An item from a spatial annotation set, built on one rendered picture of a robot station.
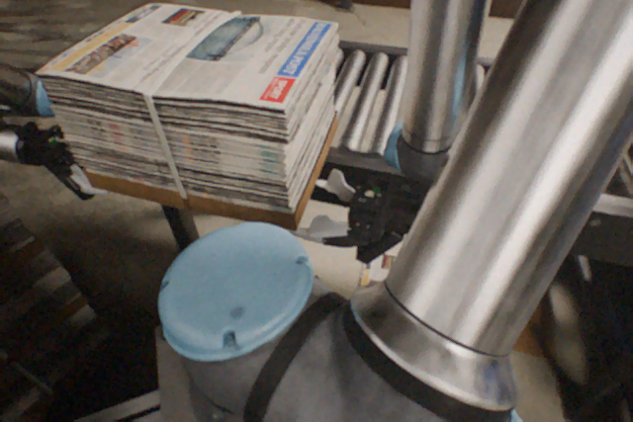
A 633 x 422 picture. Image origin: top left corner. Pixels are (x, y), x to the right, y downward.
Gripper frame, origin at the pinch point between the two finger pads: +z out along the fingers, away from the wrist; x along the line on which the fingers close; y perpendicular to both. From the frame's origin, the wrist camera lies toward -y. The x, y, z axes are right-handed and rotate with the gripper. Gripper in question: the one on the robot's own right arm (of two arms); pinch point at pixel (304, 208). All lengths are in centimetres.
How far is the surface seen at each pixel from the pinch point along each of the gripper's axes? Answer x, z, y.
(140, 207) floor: -48, 95, -81
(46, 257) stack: 12, 56, -21
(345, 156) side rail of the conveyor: -15.4, -3.8, -0.2
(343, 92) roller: -39.3, 2.2, -0.9
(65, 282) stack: 12, 56, -31
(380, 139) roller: -22.7, -9.5, -0.4
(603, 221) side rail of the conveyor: -13, -50, -2
